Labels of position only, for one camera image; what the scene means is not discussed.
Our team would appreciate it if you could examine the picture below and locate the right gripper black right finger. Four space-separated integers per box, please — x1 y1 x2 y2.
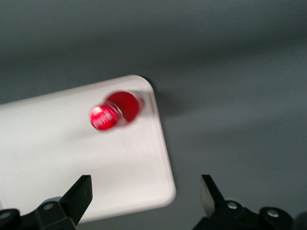
193 174 261 230

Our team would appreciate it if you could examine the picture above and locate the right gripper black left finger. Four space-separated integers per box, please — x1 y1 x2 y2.
35 174 94 230

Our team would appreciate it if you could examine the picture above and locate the white rectangular tray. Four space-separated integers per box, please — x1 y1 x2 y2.
0 74 177 225

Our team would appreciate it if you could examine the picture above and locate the red coke bottle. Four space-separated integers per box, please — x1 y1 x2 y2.
89 90 145 132

